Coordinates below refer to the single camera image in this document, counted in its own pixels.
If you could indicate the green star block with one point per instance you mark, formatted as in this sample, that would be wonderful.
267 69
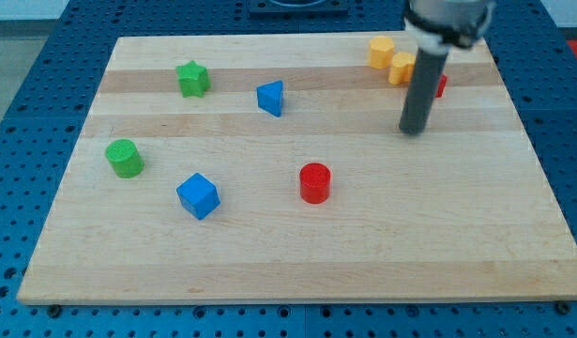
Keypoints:
193 79

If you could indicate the wooden board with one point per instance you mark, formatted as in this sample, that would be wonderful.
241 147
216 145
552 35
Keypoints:
461 213

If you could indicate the yellow heart block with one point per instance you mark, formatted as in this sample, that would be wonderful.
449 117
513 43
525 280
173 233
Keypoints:
401 68

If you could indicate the green cylinder block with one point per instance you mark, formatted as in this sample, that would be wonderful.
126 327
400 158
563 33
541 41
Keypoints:
124 158

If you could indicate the red cylinder block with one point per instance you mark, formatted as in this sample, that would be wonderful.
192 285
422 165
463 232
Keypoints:
315 179

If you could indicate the blue triangle block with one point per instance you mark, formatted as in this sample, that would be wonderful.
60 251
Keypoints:
270 97

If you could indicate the blue cube block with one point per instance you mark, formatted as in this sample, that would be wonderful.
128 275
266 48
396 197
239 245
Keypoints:
198 196

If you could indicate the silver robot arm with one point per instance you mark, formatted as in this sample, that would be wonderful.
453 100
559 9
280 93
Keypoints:
438 25

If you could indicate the red block behind stick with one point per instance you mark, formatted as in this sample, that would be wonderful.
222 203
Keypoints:
441 86

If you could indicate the yellow hexagon block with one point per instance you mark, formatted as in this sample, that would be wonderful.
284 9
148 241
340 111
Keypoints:
381 51

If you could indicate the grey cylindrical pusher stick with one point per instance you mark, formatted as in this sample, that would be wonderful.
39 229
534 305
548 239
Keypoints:
421 92

